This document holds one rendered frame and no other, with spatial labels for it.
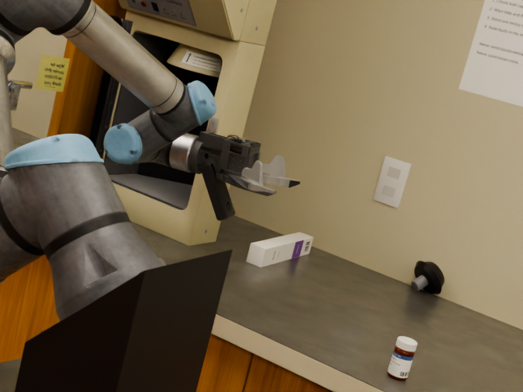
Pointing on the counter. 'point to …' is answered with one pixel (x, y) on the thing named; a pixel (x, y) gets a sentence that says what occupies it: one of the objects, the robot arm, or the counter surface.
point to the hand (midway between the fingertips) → (288, 191)
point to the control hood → (211, 16)
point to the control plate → (167, 9)
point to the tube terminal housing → (254, 12)
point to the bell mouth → (196, 60)
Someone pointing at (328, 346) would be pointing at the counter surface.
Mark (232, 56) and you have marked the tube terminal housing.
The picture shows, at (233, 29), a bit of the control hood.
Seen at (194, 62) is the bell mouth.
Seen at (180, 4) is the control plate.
